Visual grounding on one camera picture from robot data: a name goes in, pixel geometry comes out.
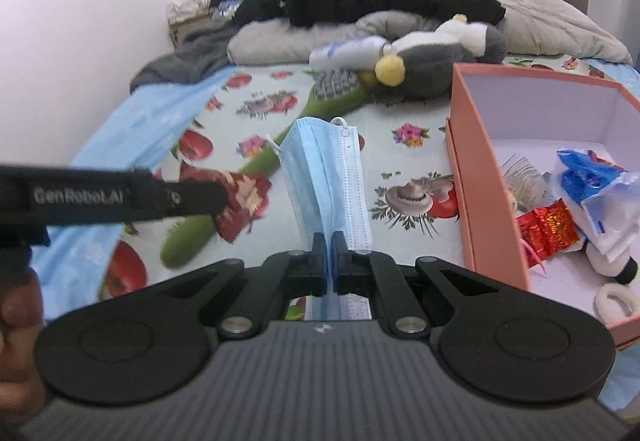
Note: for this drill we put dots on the shiny red wrapper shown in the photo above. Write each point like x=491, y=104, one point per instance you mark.
x=547, y=226

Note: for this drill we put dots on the green massage hammer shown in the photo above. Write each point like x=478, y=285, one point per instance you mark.
x=190, y=236

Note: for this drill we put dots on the blue plastic wrapper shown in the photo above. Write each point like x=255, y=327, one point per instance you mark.
x=585, y=186

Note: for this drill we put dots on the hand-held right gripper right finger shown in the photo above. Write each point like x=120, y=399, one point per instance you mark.
x=341, y=271

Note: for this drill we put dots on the orange cardboard box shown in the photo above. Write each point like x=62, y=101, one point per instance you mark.
x=480, y=171

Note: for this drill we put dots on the grey duvet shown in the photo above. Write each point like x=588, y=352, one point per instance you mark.
x=550, y=21

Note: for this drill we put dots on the clear plastic bag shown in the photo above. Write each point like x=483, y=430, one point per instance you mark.
x=522, y=176

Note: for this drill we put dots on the grey white penguin plush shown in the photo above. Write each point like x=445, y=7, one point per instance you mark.
x=435, y=66

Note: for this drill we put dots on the small panda plush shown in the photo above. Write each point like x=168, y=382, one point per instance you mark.
x=607, y=265

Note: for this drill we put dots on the white hair scrunchie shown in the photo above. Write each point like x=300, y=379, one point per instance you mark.
x=602, y=306

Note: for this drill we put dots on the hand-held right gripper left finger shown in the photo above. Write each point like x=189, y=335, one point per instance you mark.
x=319, y=271

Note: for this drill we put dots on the light blue bed sheet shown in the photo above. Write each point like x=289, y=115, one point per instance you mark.
x=145, y=121

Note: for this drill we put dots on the dark red floral wrapper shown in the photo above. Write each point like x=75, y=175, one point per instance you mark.
x=245, y=201

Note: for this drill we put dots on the person's left hand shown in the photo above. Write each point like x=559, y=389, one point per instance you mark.
x=17, y=321

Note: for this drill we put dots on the white crumpled clothing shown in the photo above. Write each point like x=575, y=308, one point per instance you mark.
x=187, y=6

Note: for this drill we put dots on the dark grey blanket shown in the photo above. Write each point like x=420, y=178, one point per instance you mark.
x=195, y=56

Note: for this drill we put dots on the white spray bottle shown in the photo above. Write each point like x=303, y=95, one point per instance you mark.
x=345, y=52

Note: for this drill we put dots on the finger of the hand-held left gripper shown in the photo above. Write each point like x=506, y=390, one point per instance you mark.
x=185, y=198

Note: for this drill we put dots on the blue face mask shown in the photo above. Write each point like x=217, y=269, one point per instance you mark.
x=325, y=171

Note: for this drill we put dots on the fruit print mat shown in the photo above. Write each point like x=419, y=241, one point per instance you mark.
x=380, y=156

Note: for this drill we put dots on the white tissue paper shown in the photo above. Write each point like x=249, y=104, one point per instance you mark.
x=619, y=241

